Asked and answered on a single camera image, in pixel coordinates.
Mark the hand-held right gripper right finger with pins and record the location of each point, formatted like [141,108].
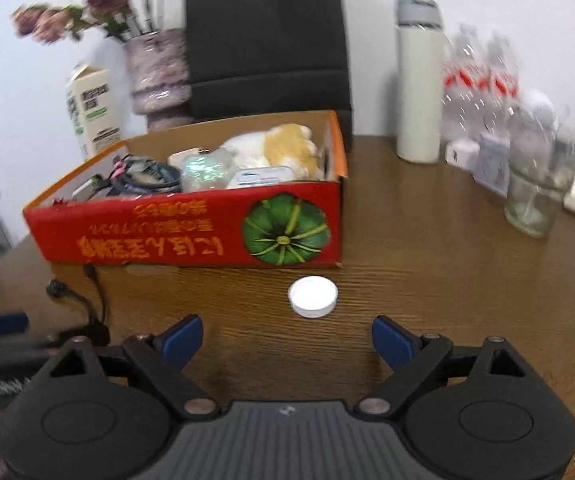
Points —
[392,342]

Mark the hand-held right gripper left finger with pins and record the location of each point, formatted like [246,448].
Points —
[187,340]

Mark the white round cap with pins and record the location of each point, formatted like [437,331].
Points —
[312,297]

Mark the red orange cardboard box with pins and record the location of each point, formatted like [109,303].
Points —
[167,240]

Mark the wooden desktop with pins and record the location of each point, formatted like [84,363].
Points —
[467,285]

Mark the iridescent green white pouch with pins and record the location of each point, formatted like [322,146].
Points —
[205,172]

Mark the white plug adapter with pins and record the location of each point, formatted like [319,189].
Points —
[187,156]

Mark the clear glass cup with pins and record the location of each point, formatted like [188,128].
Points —
[532,200]

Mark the white charger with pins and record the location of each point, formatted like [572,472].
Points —
[462,155]

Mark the small lilac box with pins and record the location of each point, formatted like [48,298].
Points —
[492,165]

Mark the yellow white plush toy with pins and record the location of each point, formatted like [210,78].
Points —
[287,147]

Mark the white milk carton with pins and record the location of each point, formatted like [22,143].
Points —
[95,110]

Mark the white bottle with grey lid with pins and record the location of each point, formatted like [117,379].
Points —
[417,95]

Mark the clear red label water bottle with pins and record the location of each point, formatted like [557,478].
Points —
[502,85]
[462,95]

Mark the patterned purple vase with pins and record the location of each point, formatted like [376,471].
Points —
[157,70]

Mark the white round device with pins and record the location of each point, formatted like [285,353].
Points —
[537,107]

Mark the black paper bag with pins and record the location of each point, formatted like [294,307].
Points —
[267,50]

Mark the dried pink flower bouquet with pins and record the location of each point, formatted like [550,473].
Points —
[100,2]

